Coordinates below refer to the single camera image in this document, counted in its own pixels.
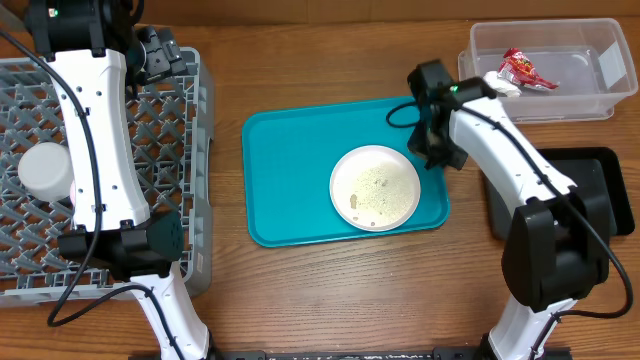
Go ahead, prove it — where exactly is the black tray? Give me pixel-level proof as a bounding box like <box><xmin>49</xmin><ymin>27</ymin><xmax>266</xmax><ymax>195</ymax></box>
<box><xmin>483</xmin><ymin>147</ymin><xmax>635</xmax><ymax>241</ymax></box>

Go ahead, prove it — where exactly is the white napkin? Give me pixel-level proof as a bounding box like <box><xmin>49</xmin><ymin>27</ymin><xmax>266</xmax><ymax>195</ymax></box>
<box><xmin>483</xmin><ymin>71</ymin><xmax>522</xmax><ymax>97</ymax></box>

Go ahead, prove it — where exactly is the grey dishwasher rack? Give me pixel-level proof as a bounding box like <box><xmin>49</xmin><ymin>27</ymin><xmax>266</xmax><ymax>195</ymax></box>
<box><xmin>1</xmin><ymin>47</ymin><xmax>214</xmax><ymax>308</ymax></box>

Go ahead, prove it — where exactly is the grey bowl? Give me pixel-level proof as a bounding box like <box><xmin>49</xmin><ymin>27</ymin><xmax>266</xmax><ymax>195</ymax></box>
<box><xmin>18</xmin><ymin>142</ymin><xmax>74</xmax><ymax>202</ymax></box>

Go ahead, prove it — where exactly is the teal serving tray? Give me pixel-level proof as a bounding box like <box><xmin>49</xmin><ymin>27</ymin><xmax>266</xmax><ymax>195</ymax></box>
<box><xmin>242</xmin><ymin>96</ymin><xmax>450</xmax><ymax>248</ymax></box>

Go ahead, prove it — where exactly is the white plate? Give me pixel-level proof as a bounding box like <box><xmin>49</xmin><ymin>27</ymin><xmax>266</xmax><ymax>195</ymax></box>
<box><xmin>329</xmin><ymin>145</ymin><xmax>421</xmax><ymax>232</ymax></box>

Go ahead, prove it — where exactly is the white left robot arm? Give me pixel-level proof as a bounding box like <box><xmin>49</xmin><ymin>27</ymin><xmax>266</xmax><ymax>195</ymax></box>
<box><xmin>24</xmin><ymin>0</ymin><xmax>213</xmax><ymax>359</ymax></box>

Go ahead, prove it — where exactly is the clear plastic bin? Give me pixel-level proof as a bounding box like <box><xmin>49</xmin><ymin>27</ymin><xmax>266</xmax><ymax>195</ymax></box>
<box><xmin>458</xmin><ymin>18</ymin><xmax>639</xmax><ymax>122</ymax></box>

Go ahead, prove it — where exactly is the pink cup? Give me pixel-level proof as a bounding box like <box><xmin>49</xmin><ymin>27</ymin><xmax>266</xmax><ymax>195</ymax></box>
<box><xmin>69</xmin><ymin>180</ymin><xmax>76</xmax><ymax>207</ymax></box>

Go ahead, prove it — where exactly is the red foil wrapper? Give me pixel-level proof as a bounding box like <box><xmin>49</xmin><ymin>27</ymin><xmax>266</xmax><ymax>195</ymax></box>
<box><xmin>497</xmin><ymin>48</ymin><xmax>558</xmax><ymax>91</ymax></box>

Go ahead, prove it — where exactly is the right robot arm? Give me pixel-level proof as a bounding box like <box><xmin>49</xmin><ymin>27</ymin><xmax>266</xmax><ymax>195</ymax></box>
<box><xmin>407</xmin><ymin>60</ymin><xmax>610</xmax><ymax>359</ymax></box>

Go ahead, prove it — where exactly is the white label on bin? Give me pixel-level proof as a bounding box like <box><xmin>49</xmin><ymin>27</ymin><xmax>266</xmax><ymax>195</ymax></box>
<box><xmin>598</xmin><ymin>42</ymin><xmax>627</xmax><ymax>89</ymax></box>

